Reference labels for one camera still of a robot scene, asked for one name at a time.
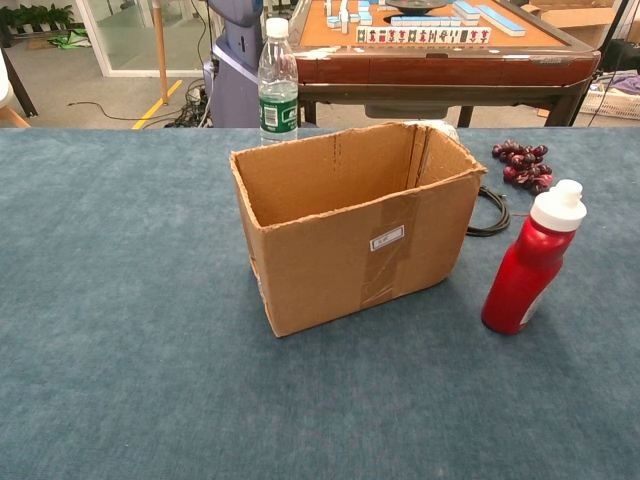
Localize red bottle white cap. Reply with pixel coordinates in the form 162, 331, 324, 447
480, 178, 588, 336

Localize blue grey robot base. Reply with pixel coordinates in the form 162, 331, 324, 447
202, 0, 266, 129

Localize tangled black floor cables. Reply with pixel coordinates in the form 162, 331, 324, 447
164, 79, 209, 129

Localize clear water bottle green label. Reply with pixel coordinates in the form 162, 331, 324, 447
257, 17, 300, 147

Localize row of printed mahjong tiles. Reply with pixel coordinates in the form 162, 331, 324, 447
355, 25, 492, 45

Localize white plastic basket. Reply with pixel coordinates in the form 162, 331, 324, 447
579, 82, 640, 120

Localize brown wooden mahjong table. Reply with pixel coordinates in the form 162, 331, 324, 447
289, 0, 601, 129

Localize white chair wooden legs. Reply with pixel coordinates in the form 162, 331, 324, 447
0, 49, 31, 129

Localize bunch of dark red grapes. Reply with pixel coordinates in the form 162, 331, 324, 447
491, 139, 555, 196

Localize blue mahjong tile wall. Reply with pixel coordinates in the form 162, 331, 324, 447
390, 15, 464, 28
477, 3, 527, 37

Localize coiled black usb cable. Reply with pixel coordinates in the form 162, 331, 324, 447
467, 184, 512, 237

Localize green fabric item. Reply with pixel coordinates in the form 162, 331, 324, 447
47, 28, 94, 50

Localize blue felt table mat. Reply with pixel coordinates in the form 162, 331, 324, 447
0, 127, 640, 480

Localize purple cloth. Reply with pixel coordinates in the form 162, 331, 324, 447
607, 74, 640, 96

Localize light wooden pole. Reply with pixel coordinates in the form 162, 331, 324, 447
152, 0, 170, 106

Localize green potted plants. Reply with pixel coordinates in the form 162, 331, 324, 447
0, 3, 76, 34

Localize bread in clear plastic bag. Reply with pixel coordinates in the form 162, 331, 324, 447
409, 119, 459, 144

